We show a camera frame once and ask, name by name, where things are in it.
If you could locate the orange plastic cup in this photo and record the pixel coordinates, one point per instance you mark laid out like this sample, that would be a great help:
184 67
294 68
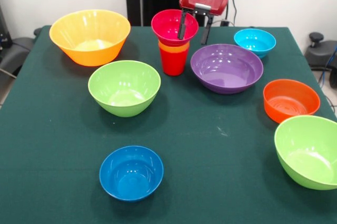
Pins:
173 48

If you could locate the black pedestal foot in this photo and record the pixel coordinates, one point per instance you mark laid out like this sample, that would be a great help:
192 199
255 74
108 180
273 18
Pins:
15 50
319 52

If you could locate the dark green tablecloth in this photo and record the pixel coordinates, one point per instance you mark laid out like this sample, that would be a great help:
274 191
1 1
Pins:
223 195

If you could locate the green plastic bowl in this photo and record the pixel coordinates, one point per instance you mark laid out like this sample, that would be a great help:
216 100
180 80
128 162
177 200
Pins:
308 153
123 89

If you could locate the red-orange plastic bowl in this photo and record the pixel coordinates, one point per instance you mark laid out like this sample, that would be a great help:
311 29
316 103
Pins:
291 100

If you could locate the large orange plastic bowl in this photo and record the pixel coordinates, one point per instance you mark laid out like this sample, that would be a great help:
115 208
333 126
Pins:
89 29

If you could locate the red plastic cup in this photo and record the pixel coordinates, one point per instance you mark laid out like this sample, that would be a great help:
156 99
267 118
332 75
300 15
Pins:
173 63

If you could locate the pink plastic bowl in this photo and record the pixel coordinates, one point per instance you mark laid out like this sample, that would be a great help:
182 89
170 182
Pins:
166 27

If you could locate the blue plastic bowl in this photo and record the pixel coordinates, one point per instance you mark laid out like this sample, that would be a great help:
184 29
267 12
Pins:
131 174

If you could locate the purple plastic bowl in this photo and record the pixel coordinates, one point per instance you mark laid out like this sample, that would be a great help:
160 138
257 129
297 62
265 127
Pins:
226 71

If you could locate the cyan plastic bowl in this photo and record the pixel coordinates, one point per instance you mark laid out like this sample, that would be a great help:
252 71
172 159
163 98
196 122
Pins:
255 40

